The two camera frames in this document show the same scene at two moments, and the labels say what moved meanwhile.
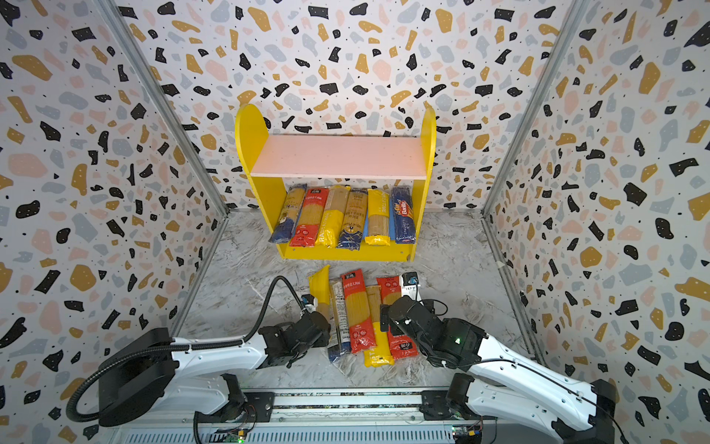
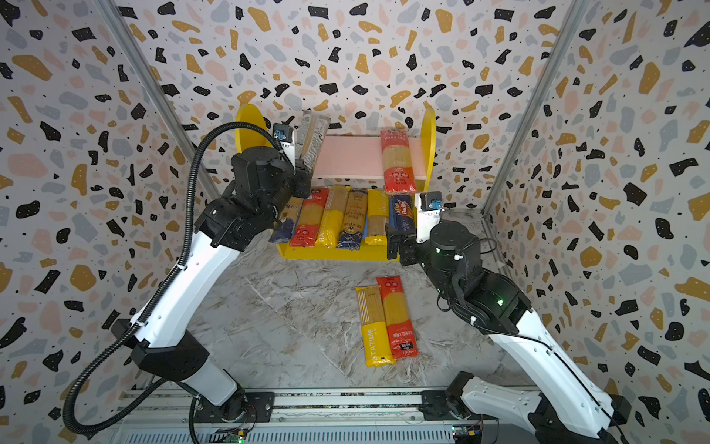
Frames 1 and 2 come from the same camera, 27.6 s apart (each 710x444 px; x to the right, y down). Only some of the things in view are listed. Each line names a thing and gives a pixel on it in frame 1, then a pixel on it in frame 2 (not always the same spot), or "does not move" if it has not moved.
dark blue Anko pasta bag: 284,229 does not move
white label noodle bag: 339,342 -> 312,132
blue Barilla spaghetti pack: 404,215 does not move
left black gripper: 324,338 -> 304,176
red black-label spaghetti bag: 306,230 does not move
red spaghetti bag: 390,289 does not move
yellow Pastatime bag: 335,204 does not move
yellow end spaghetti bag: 381,355 does not move
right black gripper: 396,311 -> 408,250
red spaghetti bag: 362,336 -> 399,174
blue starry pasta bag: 351,230 does not move
